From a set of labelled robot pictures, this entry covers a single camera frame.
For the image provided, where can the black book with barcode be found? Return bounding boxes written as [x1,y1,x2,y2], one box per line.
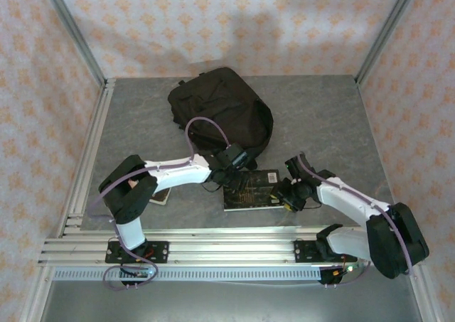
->
[223,168,285,212]

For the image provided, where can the black fabric backpack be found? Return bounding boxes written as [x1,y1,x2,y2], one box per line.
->
[167,67,274,170]

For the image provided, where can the Three Days to See book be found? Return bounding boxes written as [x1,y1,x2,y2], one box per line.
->
[149,186,172,205]

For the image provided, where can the small green circuit board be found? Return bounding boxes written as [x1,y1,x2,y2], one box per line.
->
[120,267,157,279]
[332,264,365,277]

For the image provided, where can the grey metal lower shelf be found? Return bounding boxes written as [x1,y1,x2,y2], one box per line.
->
[38,279,427,322]

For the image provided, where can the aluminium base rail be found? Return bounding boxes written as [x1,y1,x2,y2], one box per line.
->
[38,229,426,267]

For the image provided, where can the white slotted cable duct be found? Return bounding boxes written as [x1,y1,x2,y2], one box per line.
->
[53,267,323,282]

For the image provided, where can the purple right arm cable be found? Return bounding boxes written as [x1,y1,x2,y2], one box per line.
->
[296,153,415,288]

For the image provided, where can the aluminium side rail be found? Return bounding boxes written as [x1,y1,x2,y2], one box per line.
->
[63,79,117,236]

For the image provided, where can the aluminium frame leg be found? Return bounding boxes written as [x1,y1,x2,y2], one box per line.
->
[19,264,54,322]
[407,264,441,322]

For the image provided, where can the aluminium frame post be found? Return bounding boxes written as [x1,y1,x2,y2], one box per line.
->
[355,0,422,85]
[38,0,107,85]

